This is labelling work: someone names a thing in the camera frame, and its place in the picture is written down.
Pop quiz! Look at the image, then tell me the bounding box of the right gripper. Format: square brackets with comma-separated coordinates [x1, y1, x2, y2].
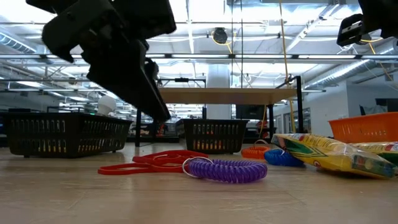
[357, 0, 398, 39]

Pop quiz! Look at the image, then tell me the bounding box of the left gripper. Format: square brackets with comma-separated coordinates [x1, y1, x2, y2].
[26, 0, 177, 123]

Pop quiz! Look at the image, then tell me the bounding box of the red rubber band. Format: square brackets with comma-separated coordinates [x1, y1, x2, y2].
[97, 162, 187, 177]
[131, 149, 210, 166]

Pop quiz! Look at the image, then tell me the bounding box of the black plastic basket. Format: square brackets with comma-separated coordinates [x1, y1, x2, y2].
[181, 118, 250, 155]
[5, 111, 134, 159]

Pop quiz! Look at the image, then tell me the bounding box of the orange plastic basket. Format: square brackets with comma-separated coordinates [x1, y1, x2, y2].
[328, 111, 398, 144]

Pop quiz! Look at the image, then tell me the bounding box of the purple coil wristband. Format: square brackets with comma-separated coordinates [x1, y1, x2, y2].
[182, 156, 269, 184]

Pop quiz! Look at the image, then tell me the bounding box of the yellow crayon pack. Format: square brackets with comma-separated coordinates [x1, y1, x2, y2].
[270, 133, 398, 180]
[350, 141, 398, 166]

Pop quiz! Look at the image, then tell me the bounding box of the orange coil wristband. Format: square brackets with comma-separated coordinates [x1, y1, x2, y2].
[240, 139, 272, 161]

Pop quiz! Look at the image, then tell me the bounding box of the blue coil wristband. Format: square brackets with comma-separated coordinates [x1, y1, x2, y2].
[263, 147, 306, 168]

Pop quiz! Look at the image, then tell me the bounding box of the white light bulb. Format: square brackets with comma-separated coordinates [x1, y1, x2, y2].
[96, 95, 118, 117]

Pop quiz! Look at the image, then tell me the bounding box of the wooden shelf with black legs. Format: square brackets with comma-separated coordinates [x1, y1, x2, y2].
[134, 74, 305, 149]

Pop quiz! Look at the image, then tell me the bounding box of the black flat screen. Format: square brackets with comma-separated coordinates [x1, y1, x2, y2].
[235, 104, 267, 121]

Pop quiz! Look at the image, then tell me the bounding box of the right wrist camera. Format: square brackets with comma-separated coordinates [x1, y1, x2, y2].
[336, 13, 373, 48]

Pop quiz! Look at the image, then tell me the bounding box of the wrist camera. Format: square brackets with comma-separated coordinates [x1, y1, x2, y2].
[336, 13, 373, 48]
[41, 2, 109, 63]

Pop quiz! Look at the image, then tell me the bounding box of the silver ventilation duct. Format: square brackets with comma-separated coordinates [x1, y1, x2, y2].
[303, 58, 373, 91]
[0, 30, 44, 55]

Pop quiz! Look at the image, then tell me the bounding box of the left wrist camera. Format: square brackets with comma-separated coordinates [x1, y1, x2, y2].
[41, 2, 109, 63]

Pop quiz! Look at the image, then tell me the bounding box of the black wall screen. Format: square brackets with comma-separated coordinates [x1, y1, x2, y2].
[375, 98, 398, 113]

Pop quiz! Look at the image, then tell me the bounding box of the black ceiling cable reel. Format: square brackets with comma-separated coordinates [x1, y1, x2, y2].
[211, 27, 229, 45]

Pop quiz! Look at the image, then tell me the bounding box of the yellow hanging cord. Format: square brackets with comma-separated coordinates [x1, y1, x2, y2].
[277, 0, 297, 134]

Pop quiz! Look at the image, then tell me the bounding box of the long ceiling light rail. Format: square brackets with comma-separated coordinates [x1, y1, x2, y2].
[0, 53, 398, 60]

